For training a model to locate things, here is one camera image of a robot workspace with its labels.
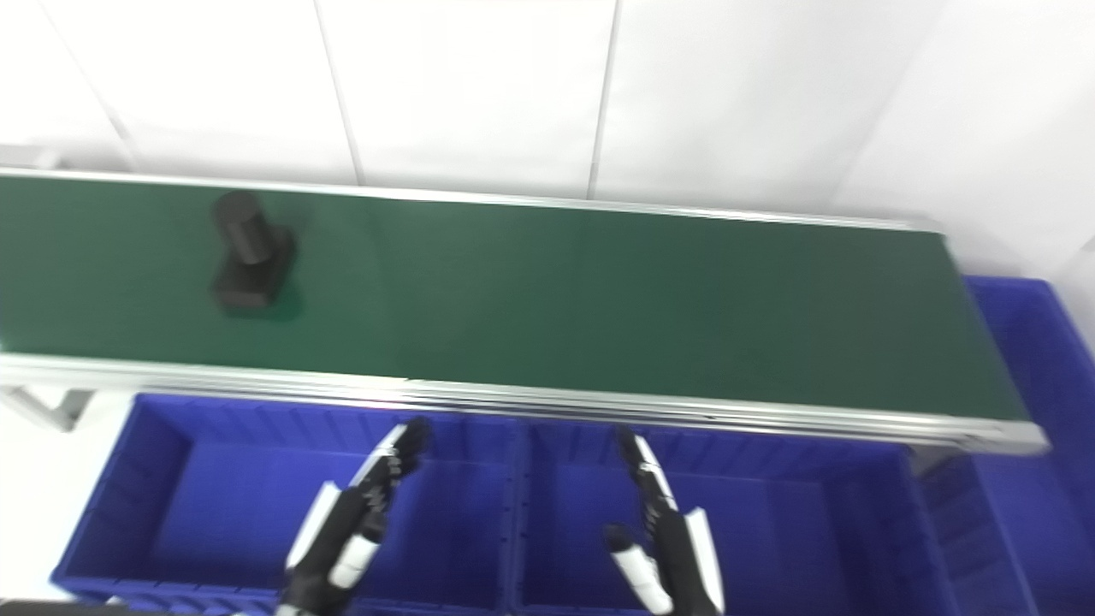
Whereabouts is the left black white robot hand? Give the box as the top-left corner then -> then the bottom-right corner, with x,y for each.
278,418 -> 433,616

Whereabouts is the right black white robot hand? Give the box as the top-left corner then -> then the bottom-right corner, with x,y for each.
601,425 -> 726,616

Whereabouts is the black cylinder block part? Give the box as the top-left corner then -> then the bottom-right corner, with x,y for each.
210,190 -> 298,312

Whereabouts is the blue plastic bin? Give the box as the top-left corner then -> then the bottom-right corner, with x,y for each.
50,394 -> 524,616
513,421 -> 963,616
920,275 -> 1095,616

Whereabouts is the green conveyor belt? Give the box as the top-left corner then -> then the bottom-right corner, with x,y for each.
0,168 -> 1051,456

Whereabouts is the aluminium conveyor leg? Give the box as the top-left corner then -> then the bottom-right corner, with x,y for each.
0,387 -> 93,431

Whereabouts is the grey conveyor end cover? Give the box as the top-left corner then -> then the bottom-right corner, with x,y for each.
0,145 -> 62,172

